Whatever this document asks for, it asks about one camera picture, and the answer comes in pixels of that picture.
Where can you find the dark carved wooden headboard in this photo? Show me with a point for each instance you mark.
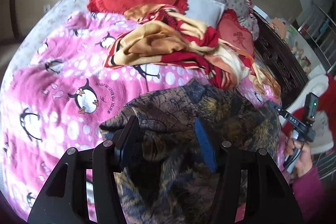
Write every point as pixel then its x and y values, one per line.
pixel 278 61

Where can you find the dark floral patterned garment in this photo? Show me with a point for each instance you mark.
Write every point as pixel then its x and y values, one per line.
pixel 170 113

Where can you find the plain white pillow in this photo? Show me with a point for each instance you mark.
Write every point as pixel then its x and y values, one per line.
pixel 204 8

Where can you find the floral bed sheet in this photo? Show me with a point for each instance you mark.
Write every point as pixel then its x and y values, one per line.
pixel 52 11

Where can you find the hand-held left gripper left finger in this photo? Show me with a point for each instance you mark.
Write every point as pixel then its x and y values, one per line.
pixel 126 145

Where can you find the white metal rack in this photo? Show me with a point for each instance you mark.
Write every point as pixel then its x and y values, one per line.
pixel 312 23

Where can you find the white chair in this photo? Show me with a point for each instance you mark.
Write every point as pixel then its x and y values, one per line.
pixel 315 82

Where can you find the person's right hand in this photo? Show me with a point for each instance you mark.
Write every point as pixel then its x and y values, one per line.
pixel 303 161

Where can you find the red cloth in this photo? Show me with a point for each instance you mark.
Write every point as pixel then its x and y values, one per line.
pixel 328 98

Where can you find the person's right forearm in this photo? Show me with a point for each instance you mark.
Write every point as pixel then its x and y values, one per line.
pixel 309 195

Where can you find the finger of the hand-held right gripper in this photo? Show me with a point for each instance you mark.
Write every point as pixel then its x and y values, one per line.
pixel 275 108

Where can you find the red and yellow blanket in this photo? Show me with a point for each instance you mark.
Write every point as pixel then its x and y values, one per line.
pixel 157 40

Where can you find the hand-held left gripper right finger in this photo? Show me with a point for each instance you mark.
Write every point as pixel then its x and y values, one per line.
pixel 206 148

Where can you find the white wall socket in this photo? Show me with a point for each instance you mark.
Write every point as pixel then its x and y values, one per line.
pixel 46 8

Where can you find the pink penguin print blanket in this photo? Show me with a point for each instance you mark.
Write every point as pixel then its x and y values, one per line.
pixel 65 69

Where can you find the colourful packages behind headboard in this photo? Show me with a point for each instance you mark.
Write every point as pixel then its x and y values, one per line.
pixel 296 50

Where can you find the small red heart pillow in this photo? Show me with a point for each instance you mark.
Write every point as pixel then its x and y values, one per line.
pixel 236 35

